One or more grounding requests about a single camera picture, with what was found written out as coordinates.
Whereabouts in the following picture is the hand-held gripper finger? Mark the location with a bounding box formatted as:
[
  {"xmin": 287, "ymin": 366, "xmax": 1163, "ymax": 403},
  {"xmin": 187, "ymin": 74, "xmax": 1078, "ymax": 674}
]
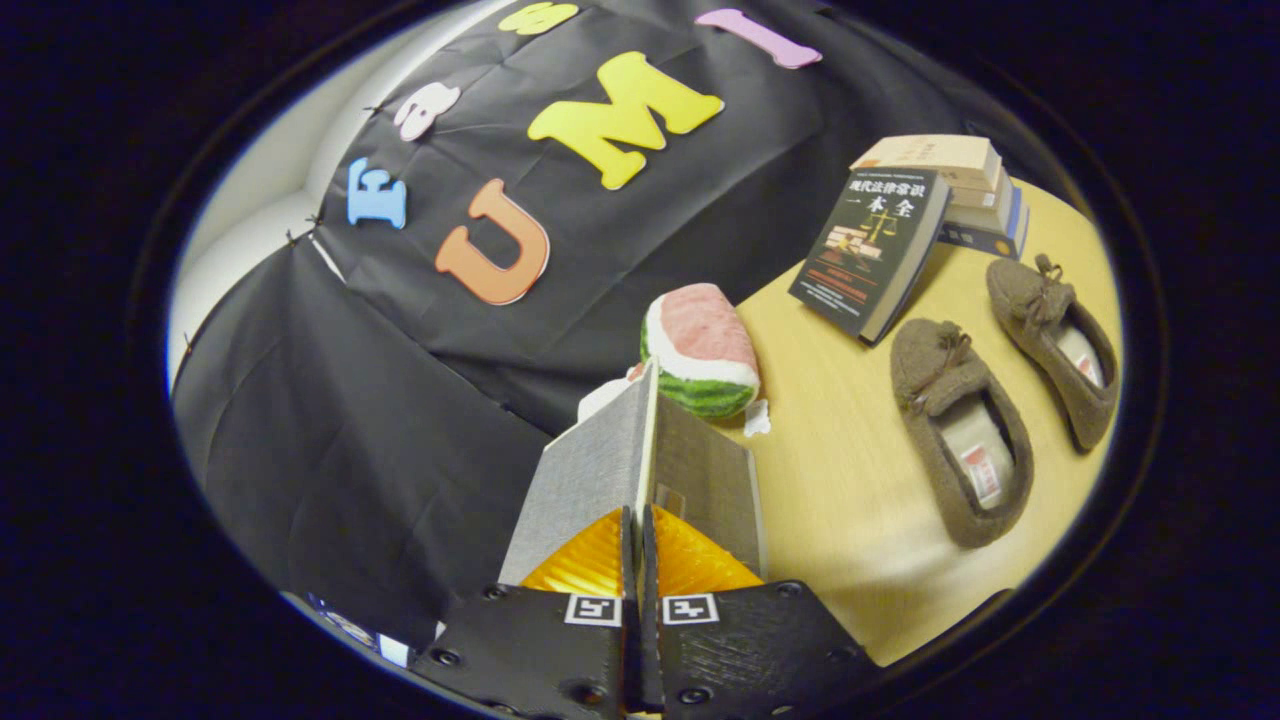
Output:
[
  {"xmin": 410, "ymin": 505, "xmax": 642, "ymax": 720},
  {"xmin": 640, "ymin": 505, "xmax": 882, "ymax": 720}
]

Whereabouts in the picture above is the brown fuzzy shoe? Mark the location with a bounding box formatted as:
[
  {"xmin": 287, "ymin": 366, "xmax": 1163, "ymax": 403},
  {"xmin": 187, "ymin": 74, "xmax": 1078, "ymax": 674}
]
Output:
[
  {"xmin": 889, "ymin": 318, "xmax": 1036, "ymax": 550},
  {"xmin": 986, "ymin": 253, "xmax": 1121, "ymax": 452}
]

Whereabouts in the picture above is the watermelon slice plush toy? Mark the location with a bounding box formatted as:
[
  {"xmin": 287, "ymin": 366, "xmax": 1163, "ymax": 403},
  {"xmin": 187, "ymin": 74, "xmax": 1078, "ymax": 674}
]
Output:
[{"xmin": 640, "ymin": 283, "xmax": 762, "ymax": 420}]

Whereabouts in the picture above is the black cover book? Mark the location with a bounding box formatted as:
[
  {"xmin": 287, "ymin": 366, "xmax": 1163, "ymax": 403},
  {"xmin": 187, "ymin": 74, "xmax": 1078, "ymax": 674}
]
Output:
[{"xmin": 787, "ymin": 167, "xmax": 953, "ymax": 347}]

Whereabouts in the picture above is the blue cover book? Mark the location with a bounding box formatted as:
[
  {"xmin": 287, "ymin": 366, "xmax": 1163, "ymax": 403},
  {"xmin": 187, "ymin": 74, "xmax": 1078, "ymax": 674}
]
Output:
[{"xmin": 937, "ymin": 183, "xmax": 1032, "ymax": 262}]

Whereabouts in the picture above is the cream cover book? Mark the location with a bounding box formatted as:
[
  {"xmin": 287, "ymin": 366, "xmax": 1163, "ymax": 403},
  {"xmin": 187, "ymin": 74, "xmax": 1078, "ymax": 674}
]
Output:
[{"xmin": 945, "ymin": 172, "xmax": 1017, "ymax": 237}]

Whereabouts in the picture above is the beige cover book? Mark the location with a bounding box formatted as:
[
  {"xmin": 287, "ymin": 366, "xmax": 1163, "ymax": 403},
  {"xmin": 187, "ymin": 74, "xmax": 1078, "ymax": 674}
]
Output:
[{"xmin": 850, "ymin": 134, "xmax": 1004, "ymax": 193}]

